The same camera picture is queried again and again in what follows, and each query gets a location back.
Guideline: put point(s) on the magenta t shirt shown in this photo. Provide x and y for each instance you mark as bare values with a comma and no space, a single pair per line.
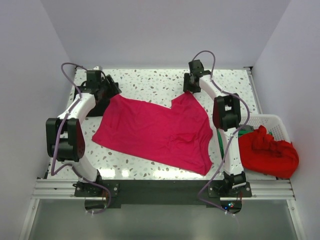
178,136

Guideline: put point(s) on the aluminium frame rail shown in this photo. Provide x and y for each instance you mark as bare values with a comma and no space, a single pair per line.
62,189

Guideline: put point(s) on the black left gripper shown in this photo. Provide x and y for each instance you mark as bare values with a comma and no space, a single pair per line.
114,90

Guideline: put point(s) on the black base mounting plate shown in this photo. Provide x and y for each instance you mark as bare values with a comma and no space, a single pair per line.
113,194

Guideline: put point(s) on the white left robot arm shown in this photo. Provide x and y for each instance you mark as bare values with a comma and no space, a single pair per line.
64,137

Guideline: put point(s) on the red t shirt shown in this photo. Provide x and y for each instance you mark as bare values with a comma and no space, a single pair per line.
260,152

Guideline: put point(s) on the green t shirt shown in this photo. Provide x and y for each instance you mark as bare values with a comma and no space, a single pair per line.
247,129

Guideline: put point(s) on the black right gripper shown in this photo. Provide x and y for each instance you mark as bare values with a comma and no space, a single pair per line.
187,76

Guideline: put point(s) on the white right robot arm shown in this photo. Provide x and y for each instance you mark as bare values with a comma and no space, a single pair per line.
226,119

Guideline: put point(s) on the folded black t shirt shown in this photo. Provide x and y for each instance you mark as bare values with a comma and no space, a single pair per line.
90,104

